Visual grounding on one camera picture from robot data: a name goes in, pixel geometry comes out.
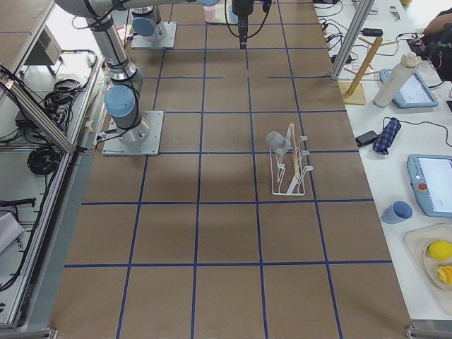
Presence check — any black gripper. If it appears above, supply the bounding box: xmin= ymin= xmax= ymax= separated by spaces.
xmin=232 ymin=0 xmax=272 ymax=49

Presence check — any grey plastic cup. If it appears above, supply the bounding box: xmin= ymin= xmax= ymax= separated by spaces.
xmin=266 ymin=131 xmax=291 ymax=153

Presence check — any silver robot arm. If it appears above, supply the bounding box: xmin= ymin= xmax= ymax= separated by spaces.
xmin=56 ymin=1 xmax=162 ymax=144
xmin=131 ymin=1 xmax=261 ymax=49

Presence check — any pink plastic cup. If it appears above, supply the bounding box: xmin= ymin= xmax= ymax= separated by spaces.
xmin=203 ymin=5 xmax=217 ymax=23

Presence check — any blue cup on side table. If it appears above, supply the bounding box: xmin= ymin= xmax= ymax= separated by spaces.
xmin=381 ymin=201 xmax=413 ymax=224

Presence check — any black power adapter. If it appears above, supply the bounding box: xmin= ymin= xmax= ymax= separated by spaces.
xmin=362 ymin=28 xmax=383 ymax=37

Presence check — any wooden mug tree stand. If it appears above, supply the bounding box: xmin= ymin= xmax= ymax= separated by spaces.
xmin=338 ymin=37 xmax=397 ymax=105

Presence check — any black smartphone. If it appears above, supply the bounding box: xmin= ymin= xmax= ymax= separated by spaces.
xmin=355 ymin=131 xmax=379 ymax=148

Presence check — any white cylindrical bottle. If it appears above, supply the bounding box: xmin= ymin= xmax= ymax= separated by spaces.
xmin=373 ymin=52 xmax=422 ymax=107

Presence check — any folded blue plaid umbrella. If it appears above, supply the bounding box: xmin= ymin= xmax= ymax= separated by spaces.
xmin=373 ymin=118 xmax=401 ymax=155

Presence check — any blue teach pendant far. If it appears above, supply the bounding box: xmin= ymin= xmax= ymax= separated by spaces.
xmin=392 ymin=70 xmax=439 ymax=109

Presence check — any blue teach pendant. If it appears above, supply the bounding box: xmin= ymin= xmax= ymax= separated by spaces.
xmin=392 ymin=70 xmax=439 ymax=109
xmin=407 ymin=154 xmax=451 ymax=218

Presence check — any blue teach pendant near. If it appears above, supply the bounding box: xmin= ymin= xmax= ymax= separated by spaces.
xmin=407 ymin=154 xmax=451 ymax=218

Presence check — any beige plate with fruit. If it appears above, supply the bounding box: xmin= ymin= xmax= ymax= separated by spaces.
xmin=404 ymin=224 xmax=451 ymax=315

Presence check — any yellow lemon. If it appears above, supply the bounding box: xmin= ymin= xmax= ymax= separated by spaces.
xmin=427 ymin=240 xmax=452 ymax=261

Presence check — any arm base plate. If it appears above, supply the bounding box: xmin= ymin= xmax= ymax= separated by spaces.
xmin=102 ymin=111 xmax=164 ymax=156
xmin=131 ymin=22 xmax=177 ymax=49

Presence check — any aluminium frame post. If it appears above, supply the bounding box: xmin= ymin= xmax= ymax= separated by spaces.
xmin=331 ymin=0 xmax=374 ymax=81

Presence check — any white wire cup rack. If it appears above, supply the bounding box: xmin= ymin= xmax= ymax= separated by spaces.
xmin=269 ymin=122 xmax=314 ymax=196

